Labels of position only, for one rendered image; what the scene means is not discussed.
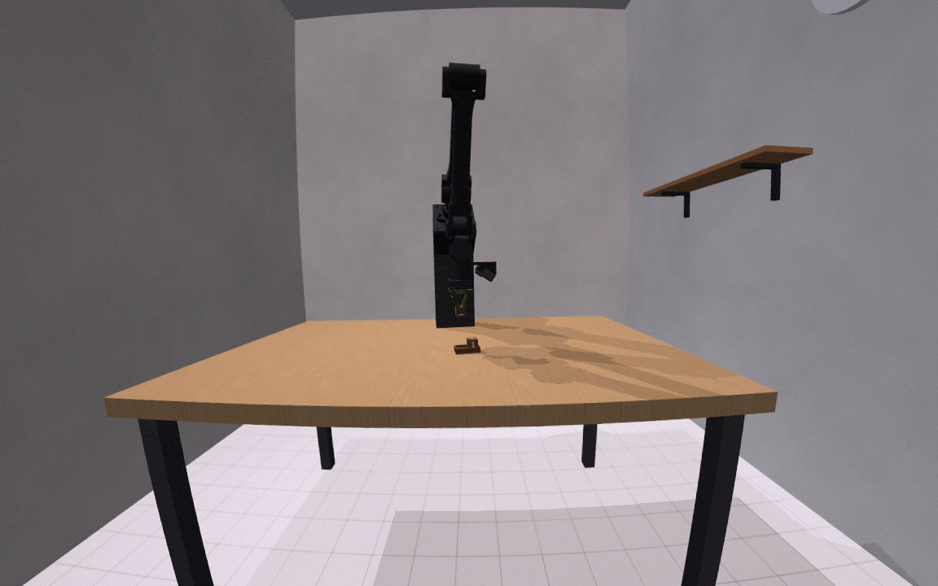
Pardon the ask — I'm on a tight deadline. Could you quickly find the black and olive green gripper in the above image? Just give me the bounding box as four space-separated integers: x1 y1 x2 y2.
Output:
448 260 473 314

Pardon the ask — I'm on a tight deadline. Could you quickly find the brown wooden tray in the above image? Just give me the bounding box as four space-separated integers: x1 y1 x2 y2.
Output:
454 344 480 355

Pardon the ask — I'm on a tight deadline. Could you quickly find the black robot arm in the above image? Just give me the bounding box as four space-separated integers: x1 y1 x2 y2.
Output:
436 63 497 282

